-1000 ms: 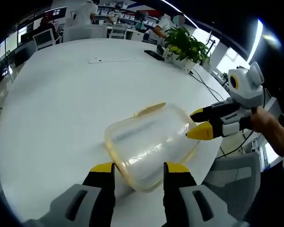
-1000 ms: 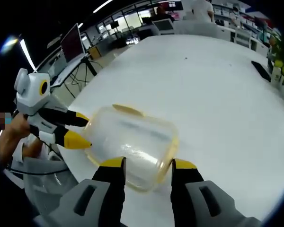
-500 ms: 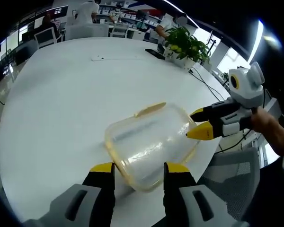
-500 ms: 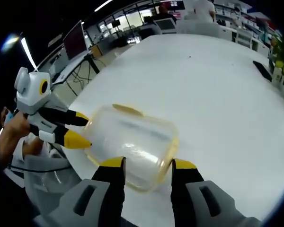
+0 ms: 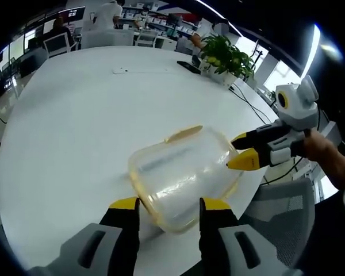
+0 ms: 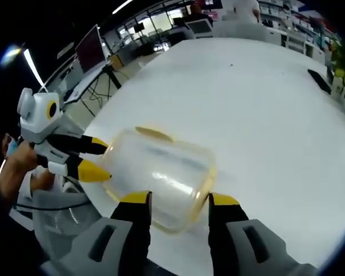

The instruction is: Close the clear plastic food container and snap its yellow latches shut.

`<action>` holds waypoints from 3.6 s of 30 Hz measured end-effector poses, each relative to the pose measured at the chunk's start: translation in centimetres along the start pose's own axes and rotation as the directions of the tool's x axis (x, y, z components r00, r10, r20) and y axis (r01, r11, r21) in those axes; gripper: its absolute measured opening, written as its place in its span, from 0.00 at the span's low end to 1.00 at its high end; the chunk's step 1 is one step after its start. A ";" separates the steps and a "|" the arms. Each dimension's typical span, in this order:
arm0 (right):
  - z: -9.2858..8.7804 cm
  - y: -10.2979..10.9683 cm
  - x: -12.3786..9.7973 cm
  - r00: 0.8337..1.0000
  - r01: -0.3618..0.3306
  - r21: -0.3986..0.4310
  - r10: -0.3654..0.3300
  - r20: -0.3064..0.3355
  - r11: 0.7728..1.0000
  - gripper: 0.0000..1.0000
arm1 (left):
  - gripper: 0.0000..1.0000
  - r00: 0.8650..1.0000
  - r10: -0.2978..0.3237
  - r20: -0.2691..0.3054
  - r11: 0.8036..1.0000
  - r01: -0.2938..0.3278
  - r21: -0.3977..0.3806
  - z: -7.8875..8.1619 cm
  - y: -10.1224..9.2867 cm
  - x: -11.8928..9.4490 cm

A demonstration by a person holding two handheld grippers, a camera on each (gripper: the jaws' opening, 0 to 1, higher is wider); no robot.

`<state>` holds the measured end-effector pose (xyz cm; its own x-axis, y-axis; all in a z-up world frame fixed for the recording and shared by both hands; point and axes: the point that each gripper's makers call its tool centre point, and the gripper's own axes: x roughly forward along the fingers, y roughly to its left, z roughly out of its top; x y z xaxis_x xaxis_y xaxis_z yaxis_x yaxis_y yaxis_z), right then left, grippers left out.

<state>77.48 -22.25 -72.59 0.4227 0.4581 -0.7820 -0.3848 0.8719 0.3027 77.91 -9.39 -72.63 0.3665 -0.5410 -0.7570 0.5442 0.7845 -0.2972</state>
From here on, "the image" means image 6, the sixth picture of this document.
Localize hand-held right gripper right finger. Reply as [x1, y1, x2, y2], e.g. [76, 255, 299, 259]
[208, 192, 319, 276]

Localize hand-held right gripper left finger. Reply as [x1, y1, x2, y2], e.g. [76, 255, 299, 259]
[59, 190, 154, 276]

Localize clear plastic buckle container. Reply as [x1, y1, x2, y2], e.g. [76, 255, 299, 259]
[101, 125, 219, 234]

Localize person's left hand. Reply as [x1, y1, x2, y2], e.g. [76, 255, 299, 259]
[6, 140, 51, 173]

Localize long ceiling light strip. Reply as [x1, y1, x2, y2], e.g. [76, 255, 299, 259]
[22, 48, 48, 89]

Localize grey mesh chair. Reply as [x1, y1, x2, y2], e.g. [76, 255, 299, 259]
[31, 188, 105, 261]

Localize white folding table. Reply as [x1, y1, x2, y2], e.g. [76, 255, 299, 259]
[62, 63, 125, 117]

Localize dark red display board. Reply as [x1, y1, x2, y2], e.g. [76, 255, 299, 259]
[74, 24, 108, 74]

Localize black phone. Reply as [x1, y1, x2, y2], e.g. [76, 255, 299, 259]
[306, 68, 333, 95]

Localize white storage shelves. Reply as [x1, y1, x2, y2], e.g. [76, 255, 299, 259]
[260, 0, 334, 55]

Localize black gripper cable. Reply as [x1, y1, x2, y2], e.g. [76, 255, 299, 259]
[13, 198, 90, 211]

